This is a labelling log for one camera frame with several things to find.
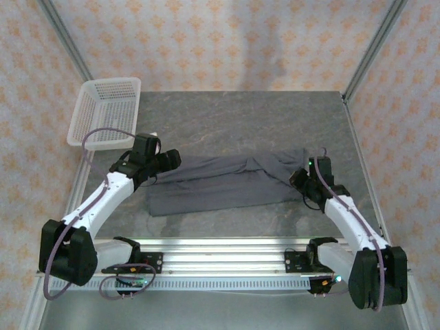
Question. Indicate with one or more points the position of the grey-blue t-shirt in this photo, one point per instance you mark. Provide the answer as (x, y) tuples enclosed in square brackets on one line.
[(220, 185)]

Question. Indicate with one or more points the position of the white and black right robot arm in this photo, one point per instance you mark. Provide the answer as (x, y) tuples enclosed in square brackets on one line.
[(350, 223)]

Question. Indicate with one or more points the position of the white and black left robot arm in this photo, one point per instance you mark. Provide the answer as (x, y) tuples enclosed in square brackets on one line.
[(99, 203)]

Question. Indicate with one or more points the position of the white perforated plastic basket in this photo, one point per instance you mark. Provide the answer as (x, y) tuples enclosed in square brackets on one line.
[(103, 110)]

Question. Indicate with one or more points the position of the small green circuit board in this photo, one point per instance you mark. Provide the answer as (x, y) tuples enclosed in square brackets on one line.
[(137, 283), (326, 283)]

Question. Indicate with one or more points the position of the orange patterned white backdrop curtain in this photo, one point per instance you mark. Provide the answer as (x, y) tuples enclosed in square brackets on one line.
[(220, 41)]

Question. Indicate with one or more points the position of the grey metal lower panel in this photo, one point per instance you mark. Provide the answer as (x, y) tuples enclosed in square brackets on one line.
[(220, 313)]

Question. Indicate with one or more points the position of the aluminium table side frame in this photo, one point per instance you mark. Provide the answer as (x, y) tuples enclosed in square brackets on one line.
[(364, 158)]

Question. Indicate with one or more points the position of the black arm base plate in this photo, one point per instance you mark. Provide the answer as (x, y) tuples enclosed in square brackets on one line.
[(156, 261), (294, 263)]

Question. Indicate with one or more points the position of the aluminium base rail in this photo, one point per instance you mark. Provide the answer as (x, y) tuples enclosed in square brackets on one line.
[(220, 258)]

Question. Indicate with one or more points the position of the aluminium frame post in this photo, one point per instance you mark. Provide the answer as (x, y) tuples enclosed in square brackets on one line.
[(65, 38), (375, 48)]

